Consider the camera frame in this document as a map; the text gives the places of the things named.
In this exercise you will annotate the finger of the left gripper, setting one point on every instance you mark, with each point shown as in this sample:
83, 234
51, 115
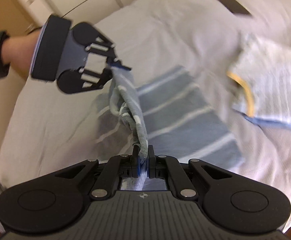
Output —
71, 81
95, 42

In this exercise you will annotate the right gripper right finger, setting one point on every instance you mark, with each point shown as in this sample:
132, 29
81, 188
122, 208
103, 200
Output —
185, 181

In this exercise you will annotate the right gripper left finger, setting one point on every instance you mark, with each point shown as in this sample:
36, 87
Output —
102, 180

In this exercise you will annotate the grey white striped garment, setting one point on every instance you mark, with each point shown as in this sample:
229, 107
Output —
169, 114

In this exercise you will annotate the person forearm dark sleeve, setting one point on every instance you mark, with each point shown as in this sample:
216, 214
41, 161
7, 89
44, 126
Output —
17, 52

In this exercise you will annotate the white bed duvet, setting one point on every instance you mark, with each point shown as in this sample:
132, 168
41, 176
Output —
50, 130

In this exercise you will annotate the white quilted storage bag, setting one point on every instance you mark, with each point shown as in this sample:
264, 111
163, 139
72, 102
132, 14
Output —
262, 72

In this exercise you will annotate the dark phone on bed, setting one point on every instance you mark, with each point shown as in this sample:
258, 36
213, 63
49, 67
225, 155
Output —
235, 7

